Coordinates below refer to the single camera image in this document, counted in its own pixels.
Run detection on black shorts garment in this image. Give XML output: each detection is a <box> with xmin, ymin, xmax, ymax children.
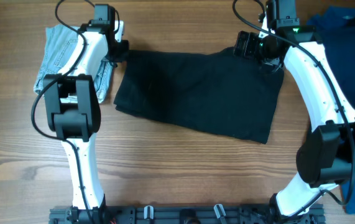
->
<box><xmin>114</xmin><ymin>47</ymin><xmax>284</xmax><ymax>144</ymax></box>

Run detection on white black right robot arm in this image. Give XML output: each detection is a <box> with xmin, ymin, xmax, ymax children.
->
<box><xmin>234</xmin><ymin>26</ymin><xmax>355</xmax><ymax>222</ymax></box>

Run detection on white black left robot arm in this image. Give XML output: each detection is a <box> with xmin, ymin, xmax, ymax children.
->
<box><xmin>34</xmin><ymin>22</ymin><xmax>128</xmax><ymax>223</ymax></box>

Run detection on folded light blue jeans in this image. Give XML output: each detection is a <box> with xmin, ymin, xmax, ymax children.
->
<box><xmin>33</xmin><ymin>24</ymin><xmax>114</xmax><ymax>103</ymax></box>

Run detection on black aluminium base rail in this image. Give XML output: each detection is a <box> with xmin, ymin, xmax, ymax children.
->
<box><xmin>48</xmin><ymin>204</ymin><xmax>326</xmax><ymax>224</ymax></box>

